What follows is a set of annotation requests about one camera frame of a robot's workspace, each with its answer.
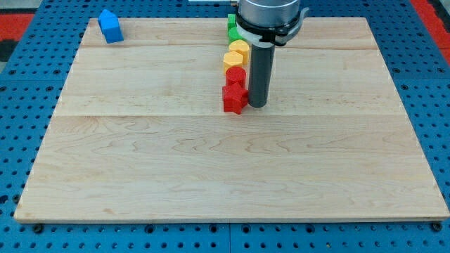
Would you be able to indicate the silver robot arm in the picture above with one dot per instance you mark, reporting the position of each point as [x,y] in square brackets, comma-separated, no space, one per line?
[266,23]

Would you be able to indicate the red star block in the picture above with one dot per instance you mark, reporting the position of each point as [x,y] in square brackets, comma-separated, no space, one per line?
[234,97]

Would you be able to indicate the red cylinder block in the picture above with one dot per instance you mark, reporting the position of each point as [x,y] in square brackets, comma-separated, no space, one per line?
[235,75]

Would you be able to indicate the yellow hexagon block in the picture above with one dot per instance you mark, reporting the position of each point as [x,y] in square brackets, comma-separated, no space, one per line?
[232,59]

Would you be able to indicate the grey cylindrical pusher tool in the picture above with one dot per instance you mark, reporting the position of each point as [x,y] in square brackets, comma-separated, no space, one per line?
[260,75]

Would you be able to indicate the yellow heart block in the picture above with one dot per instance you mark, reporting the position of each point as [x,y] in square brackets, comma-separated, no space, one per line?
[242,47]

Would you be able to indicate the light wooden board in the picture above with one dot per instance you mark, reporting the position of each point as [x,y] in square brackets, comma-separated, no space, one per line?
[139,134]

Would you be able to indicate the green round block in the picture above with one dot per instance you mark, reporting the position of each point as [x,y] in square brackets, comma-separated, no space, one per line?
[233,35]

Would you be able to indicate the green square block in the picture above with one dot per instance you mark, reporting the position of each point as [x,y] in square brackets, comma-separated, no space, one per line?
[231,21]

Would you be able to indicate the blue house-shaped block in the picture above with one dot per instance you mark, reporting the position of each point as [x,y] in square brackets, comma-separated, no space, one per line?
[110,26]

